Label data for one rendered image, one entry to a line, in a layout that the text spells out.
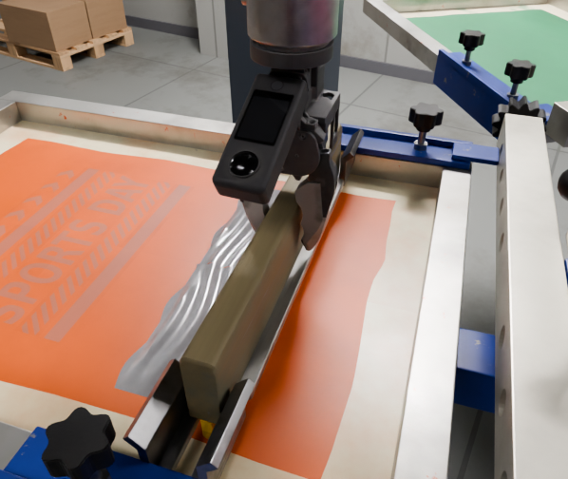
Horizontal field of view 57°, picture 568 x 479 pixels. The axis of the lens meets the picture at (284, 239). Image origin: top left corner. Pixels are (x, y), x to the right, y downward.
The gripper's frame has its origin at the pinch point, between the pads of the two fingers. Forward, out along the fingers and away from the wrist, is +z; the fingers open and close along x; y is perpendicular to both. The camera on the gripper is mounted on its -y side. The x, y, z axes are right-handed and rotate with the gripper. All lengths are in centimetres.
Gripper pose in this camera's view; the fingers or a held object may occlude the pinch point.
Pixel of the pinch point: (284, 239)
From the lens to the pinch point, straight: 55.0
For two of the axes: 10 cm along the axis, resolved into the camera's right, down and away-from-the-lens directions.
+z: 0.0, 7.8, 6.2
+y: 3.0, -5.9, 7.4
